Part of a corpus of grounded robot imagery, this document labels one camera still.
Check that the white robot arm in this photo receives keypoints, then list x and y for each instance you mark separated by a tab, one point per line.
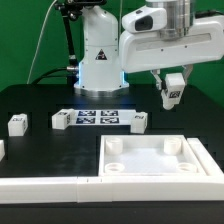
161	34

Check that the white square tabletop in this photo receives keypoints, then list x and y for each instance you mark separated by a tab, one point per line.
147	155

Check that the tag marker sheet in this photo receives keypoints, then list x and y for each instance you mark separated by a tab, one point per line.
103	117

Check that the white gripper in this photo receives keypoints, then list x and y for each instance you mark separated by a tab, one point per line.
147	51

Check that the white U-shaped obstacle fence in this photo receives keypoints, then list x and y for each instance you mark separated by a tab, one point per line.
119	188

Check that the white block left edge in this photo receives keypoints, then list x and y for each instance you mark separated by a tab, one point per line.
2	150

